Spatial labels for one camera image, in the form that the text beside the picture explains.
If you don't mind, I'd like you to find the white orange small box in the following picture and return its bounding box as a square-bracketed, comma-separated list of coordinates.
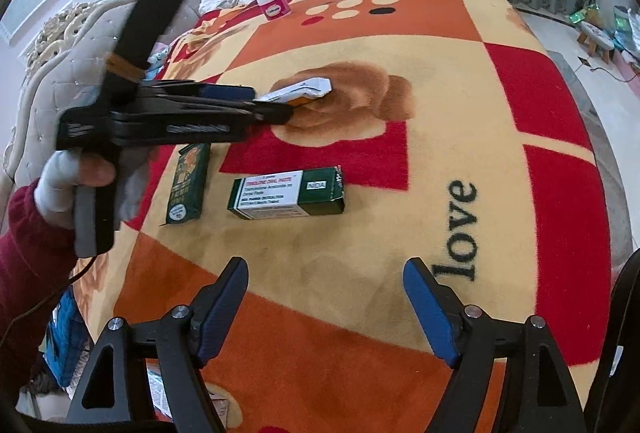
[256, 78, 332, 106]

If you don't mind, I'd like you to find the dark red sleeve forearm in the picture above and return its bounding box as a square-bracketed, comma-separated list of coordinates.
[1, 182, 77, 403]

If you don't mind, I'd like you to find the white gloved left hand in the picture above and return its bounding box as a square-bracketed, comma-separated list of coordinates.
[34, 147, 156, 229]

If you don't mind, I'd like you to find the dark green flat box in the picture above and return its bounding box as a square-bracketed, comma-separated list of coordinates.
[165, 143, 210, 225]

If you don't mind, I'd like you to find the beige tufted headboard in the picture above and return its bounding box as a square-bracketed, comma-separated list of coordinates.
[0, 0, 227, 194]

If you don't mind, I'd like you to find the green white paste box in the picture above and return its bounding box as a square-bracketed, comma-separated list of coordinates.
[227, 167, 346, 219]

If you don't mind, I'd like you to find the red orange checkered blanket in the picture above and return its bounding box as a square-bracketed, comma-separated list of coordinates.
[75, 0, 611, 432]

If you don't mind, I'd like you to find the grey patterned rug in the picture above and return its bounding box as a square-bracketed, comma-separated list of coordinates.
[547, 51, 636, 278]

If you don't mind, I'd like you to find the small wooden stool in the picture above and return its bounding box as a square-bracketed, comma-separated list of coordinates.
[577, 20, 615, 64]

